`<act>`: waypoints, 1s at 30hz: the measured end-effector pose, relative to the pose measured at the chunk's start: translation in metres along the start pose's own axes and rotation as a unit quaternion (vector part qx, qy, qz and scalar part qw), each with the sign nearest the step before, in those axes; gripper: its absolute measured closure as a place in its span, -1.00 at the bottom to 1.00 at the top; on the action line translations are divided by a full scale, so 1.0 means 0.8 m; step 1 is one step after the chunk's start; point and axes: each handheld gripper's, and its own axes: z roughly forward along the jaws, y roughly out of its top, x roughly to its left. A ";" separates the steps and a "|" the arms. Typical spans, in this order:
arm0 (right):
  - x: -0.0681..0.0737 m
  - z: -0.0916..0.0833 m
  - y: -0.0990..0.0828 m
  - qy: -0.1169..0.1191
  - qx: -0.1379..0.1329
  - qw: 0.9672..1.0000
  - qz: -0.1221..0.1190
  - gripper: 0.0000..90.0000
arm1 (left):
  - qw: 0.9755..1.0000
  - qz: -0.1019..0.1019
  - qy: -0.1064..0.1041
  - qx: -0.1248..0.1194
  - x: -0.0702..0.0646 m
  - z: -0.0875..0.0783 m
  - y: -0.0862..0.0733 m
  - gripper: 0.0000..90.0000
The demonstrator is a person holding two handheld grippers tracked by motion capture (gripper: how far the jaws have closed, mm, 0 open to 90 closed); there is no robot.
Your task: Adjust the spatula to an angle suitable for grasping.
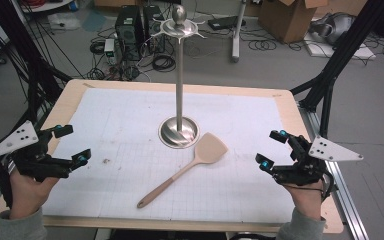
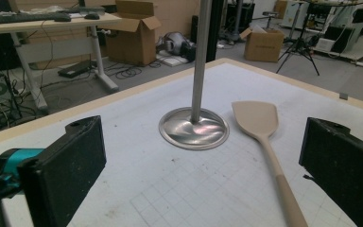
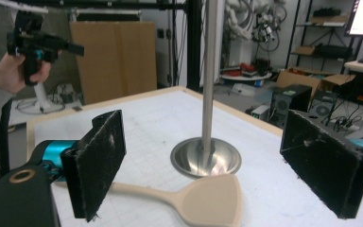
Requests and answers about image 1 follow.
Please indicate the white power adapter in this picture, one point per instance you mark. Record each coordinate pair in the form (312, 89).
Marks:
(110, 48)

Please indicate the black computer tower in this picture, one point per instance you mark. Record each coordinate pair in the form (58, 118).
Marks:
(151, 20)
(129, 31)

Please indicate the black metal frame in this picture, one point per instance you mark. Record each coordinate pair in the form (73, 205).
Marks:
(346, 43)
(16, 40)

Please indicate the round white table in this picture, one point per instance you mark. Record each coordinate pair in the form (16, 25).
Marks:
(46, 5)

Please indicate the white stand leg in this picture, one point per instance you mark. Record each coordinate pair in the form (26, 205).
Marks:
(237, 36)

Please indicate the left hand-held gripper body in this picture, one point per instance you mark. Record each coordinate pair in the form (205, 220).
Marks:
(10, 143)

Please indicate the white board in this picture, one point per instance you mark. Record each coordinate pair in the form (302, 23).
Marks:
(356, 51)

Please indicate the person's left hand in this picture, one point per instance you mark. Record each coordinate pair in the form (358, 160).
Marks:
(30, 196)

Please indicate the clear plastic bag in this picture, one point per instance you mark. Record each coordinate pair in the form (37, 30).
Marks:
(63, 21)

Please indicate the person's right hand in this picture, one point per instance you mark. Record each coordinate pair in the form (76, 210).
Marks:
(308, 200)

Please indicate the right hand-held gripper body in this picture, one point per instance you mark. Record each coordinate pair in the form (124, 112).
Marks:
(330, 151)

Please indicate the cardboard box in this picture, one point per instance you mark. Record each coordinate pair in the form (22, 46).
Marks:
(286, 20)

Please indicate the steel utensil stand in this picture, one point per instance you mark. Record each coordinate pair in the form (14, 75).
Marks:
(179, 100)

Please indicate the grey bag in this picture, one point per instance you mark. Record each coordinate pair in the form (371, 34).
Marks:
(336, 28)

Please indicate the black flat device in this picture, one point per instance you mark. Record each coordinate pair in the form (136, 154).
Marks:
(225, 22)

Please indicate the white grid mat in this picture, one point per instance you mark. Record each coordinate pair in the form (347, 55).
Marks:
(130, 116)

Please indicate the wooden spatula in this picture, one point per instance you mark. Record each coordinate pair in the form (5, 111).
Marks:
(210, 150)

